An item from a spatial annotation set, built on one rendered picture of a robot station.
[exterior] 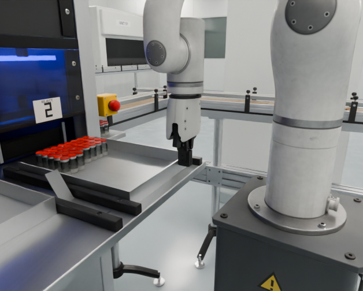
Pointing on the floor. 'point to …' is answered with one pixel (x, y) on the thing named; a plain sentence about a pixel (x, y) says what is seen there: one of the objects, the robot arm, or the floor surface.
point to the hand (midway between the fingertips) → (185, 157)
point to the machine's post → (91, 130)
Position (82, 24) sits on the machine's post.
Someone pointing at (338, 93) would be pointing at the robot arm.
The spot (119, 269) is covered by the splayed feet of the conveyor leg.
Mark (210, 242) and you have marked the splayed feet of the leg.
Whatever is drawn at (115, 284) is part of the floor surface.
